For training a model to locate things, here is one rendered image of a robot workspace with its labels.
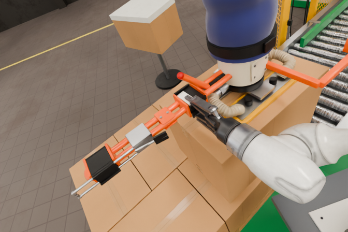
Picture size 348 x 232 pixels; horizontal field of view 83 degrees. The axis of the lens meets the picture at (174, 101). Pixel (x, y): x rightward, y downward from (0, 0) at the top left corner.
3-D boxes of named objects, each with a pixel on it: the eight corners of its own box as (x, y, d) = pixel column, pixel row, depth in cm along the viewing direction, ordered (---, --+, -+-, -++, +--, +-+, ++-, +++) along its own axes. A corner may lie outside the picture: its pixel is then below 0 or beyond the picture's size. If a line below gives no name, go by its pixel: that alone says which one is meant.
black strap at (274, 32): (237, 19, 79) (236, 9, 76) (293, 33, 63) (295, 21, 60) (194, 47, 73) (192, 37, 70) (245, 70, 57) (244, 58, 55)
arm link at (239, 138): (242, 167, 53) (225, 153, 56) (263, 144, 55) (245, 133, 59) (240, 150, 46) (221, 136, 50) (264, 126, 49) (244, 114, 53)
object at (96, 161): (113, 150, 65) (106, 142, 62) (121, 165, 60) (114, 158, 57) (91, 167, 63) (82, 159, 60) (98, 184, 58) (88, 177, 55)
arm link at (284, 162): (234, 170, 50) (261, 154, 58) (296, 223, 39) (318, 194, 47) (248, 136, 45) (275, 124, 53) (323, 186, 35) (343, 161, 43)
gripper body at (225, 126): (224, 135, 50) (199, 117, 57) (227, 151, 56) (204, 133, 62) (243, 117, 52) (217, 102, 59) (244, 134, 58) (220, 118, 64)
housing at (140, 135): (146, 129, 68) (142, 121, 65) (156, 141, 64) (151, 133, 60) (129, 142, 66) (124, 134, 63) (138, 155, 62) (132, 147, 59)
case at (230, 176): (248, 93, 133) (248, 41, 105) (308, 126, 106) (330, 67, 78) (179, 148, 118) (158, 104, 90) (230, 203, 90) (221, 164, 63)
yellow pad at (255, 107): (277, 70, 85) (278, 60, 82) (300, 79, 78) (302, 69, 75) (220, 116, 76) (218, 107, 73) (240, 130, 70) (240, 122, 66)
